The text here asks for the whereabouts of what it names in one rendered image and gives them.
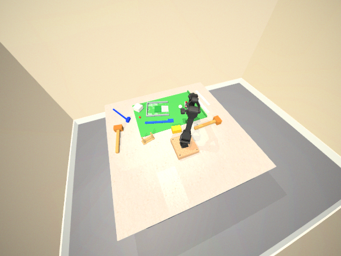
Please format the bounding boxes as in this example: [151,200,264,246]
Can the green flat mat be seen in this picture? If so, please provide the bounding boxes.
[134,92,189,137]

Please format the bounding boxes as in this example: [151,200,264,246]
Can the white cube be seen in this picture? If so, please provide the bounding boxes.
[133,103,143,112]

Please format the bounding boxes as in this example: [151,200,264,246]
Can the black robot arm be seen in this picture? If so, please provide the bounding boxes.
[180,92,200,148]

